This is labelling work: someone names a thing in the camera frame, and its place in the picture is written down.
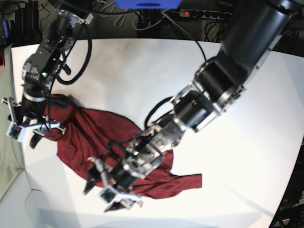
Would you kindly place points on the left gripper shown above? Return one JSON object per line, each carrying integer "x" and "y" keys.
{"x": 125, "y": 200}

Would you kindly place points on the dark red t-shirt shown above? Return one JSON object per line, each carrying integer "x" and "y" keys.
{"x": 88, "y": 132}

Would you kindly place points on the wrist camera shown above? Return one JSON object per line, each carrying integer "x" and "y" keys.
{"x": 16, "y": 132}
{"x": 109, "y": 194}

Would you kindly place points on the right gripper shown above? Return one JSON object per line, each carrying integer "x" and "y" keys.
{"x": 30, "y": 122}

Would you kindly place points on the red box at left edge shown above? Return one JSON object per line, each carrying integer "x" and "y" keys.
{"x": 2, "y": 59}

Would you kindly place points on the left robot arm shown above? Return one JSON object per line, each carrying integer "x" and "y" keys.
{"x": 254, "y": 29}

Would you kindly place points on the blue box at top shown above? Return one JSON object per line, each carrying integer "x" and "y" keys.
{"x": 148, "y": 4}

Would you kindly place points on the black power strip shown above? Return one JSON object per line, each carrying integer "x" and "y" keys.
{"x": 205, "y": 14}

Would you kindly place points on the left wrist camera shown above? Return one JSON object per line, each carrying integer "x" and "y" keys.
{"x": 109, "y": 194}

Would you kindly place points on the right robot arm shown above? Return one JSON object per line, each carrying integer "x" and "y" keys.
{"x": 42, "y": 68}

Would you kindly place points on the blue handled tool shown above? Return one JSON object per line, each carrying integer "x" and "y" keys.
{"x": 6, "y": 27}

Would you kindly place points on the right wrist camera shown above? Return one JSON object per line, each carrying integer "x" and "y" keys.
{"x": 16, "y": 132}

